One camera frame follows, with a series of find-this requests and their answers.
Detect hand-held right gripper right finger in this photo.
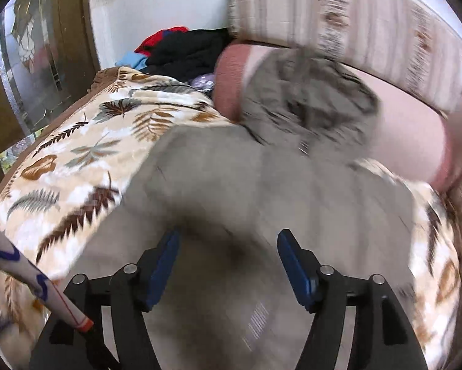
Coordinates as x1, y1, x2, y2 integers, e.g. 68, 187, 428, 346
277, 229, 428, 370

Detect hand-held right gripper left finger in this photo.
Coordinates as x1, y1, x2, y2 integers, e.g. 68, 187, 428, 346
30, 229, 181, 370

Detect grey quilted blanket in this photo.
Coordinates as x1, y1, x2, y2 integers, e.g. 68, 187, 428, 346
67, 48, 418, 370

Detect black clothes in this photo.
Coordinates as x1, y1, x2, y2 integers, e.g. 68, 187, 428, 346
146, 28, 231, 76

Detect white printed tube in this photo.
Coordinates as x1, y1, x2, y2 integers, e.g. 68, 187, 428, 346
0, 214, 95, 332

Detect leaf print blanket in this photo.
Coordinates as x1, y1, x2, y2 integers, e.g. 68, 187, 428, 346
0, 65, 462, 370

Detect pink bolster cushion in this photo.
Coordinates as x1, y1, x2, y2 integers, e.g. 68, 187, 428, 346
213, 42, 457, 195

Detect colourful printed paper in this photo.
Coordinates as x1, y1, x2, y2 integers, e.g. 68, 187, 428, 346
0, 133, 37, 170

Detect purple patterned cloth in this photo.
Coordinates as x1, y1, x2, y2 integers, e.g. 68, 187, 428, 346
188, 74, 217, 92

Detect light blue cloth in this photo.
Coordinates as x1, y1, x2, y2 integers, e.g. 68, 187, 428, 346
115, 51, 149, 71

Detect red garment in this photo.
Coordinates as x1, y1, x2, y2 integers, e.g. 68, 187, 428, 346
134, 26, 189, 56

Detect wooden door with glass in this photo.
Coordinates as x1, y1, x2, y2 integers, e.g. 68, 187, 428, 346
0, 0, 100, 201

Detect striped floral back cushion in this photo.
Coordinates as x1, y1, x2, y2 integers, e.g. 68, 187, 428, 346
227, 0, 462, 114

